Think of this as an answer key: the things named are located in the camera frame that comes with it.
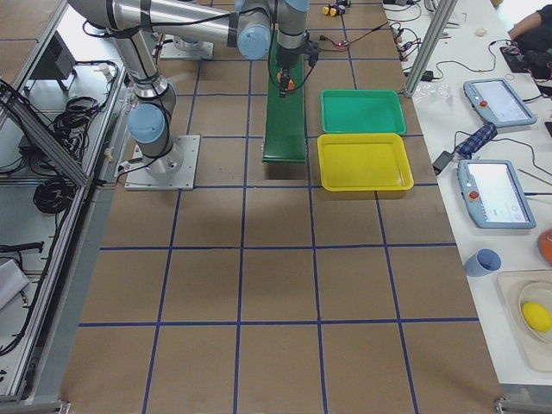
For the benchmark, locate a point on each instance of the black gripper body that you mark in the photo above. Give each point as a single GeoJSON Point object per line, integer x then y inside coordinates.
{"type": "Point", "coordinates": [285, 59]}

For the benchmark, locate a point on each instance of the lower teach pendant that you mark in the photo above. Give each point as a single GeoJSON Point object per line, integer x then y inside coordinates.
{"type": "Point", "coordinates": [493, 195]}

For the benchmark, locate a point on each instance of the green plastic tray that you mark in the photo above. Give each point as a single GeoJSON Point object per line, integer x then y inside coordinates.
{"type": "Point", "coordinates": [361, 111]}

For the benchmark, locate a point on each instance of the orange cylinder labeled 4680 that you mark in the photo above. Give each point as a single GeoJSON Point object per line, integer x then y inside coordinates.
{"type": "Point", "coordinates": [285, 82]}

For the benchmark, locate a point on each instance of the yellow plastic tray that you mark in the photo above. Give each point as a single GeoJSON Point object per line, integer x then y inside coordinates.
{"type": "Point", "coordinates": [364, 162]}

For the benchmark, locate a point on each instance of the blue checkered cloth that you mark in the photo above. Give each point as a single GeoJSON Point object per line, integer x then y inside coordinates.
{"type": "Point", "coordinates": [475, 142]}

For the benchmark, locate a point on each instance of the yellow lemon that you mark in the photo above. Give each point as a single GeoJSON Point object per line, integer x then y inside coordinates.
{"type": "Point", "coordinates": [536, 316]}

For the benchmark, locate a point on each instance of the aluminium frame post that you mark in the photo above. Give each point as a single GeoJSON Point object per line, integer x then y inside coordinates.
{"type": "Point", "coordinates": [430, 40]}

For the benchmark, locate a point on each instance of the teach pendant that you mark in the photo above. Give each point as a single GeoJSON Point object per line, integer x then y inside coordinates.
{"type": "Point", "coordinates": [496, 102]}
{"type": "Point", "coordinates": [493, 195]}

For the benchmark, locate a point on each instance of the blue plastic cup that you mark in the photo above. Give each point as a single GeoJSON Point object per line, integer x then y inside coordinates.
{"type": "Point", "coordinates": [482, 263]}

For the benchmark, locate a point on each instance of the upper teach pendant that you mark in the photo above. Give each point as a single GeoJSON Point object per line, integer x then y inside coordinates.
{"type": "Point", "coordinates": [496, 102]}

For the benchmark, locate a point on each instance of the orange bowl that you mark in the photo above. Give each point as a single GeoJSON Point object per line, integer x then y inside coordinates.
{"type": "Point", "coordinates": [544, 245]}

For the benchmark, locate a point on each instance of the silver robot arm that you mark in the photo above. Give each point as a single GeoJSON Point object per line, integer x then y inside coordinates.
{"type": "Point", "coordinates": [254, 28]}
{"type": "Point", "coordinates": [121, 21]}

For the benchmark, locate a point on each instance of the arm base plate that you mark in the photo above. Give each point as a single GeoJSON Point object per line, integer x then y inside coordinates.
{"type": "Point", "coordinates": [176, 48]}
{"type": "Point", "coordinates": [174, 171]}

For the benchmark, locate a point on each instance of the green conveyor belt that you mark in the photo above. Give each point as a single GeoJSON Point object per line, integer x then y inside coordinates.
{"type": "Point", "coordinates": [284, 140]}

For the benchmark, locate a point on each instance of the yellow push button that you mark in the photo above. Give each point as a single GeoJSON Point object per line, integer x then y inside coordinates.
{"type": "Point", "coordinates": [332, 9]}

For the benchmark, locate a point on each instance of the black power adapter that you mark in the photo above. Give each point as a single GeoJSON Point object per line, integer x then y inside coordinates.
{"type": "Point", "coordinates": [441, 162]}

